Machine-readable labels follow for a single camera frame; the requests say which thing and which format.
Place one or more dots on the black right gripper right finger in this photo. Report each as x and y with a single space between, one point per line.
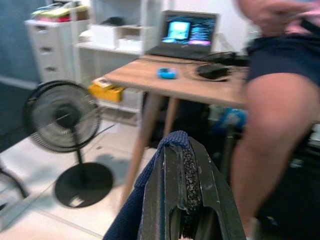
215 200

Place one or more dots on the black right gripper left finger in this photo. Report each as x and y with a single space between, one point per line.
157 200

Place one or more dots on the navy knit garment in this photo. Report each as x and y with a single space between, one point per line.
130 212

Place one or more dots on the blue plastic item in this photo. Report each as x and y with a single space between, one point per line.
232 120

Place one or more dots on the person in dark shorts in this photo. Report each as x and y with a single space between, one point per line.
275 112

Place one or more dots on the yellow box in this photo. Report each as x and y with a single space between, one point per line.
105 92

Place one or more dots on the light wooden table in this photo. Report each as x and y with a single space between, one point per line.
150 80

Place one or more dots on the small blue object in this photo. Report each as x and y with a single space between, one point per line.
167 73

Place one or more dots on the black pouch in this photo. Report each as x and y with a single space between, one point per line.
212 71

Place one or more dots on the grey laptop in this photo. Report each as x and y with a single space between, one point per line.
180 50

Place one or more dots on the white shelf unit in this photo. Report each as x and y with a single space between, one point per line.
107 48

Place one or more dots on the white drawer cabinet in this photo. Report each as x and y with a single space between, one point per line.
50 50

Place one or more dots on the stack of colourful folders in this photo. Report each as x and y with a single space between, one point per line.
55 12

